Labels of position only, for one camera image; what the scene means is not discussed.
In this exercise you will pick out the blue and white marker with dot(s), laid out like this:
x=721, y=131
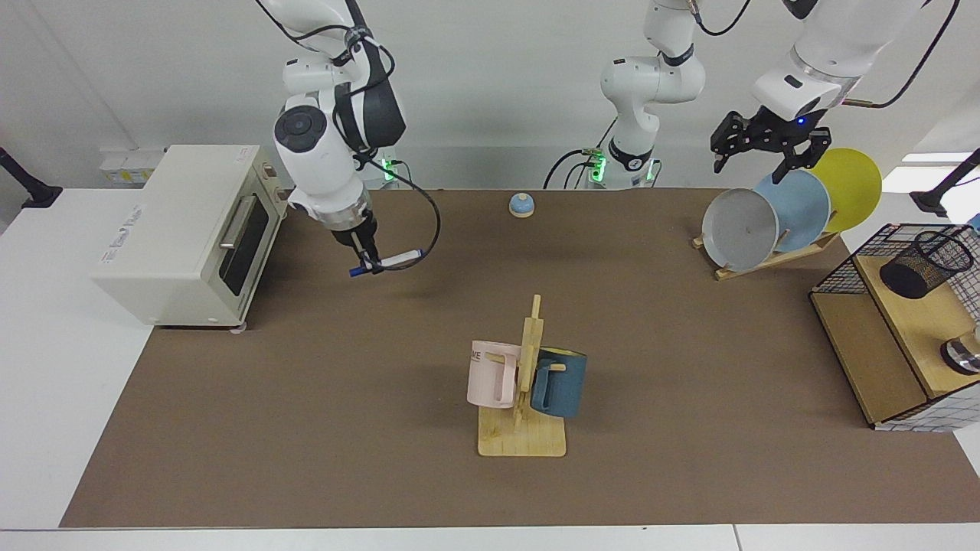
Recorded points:
x=402, y=259

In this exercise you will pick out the black mesh pen holder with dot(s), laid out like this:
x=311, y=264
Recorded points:
x=919, y=272

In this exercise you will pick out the light blue plate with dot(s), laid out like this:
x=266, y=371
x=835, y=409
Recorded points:
x=800, y=210

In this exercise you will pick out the grey plate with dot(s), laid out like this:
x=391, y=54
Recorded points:
x=739, y=229

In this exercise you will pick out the yellow plate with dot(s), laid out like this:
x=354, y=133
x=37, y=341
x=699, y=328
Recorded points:
x=854, y=191

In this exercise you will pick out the wooden plate rack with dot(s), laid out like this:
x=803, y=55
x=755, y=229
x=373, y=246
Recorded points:
x=773, y=260

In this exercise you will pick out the black clamp stand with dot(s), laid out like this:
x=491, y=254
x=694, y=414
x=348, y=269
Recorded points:
x=930, y=203
x=38, y=195

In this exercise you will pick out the small blue round bell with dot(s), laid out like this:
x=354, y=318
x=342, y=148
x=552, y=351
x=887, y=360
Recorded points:
x=521, y=205

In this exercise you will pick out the pink mug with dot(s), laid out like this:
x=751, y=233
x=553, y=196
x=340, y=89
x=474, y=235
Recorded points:
x=486, y=375

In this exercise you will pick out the brown table cloth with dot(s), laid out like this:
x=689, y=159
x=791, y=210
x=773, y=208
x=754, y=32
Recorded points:
x=383, y=428

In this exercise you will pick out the pale toaster oven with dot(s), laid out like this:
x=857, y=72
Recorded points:
x=176, y=229

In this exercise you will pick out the dark teal mug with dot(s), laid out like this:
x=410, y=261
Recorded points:
x=563, y=383

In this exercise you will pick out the wooden cup stand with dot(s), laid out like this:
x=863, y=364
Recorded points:
x=524, y=440

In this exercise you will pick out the round steel rimmed lid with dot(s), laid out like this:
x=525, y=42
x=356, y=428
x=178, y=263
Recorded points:
x=961, y=356

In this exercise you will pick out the white wall socket box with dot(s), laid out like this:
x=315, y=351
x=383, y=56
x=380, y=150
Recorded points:
x=130, y=167

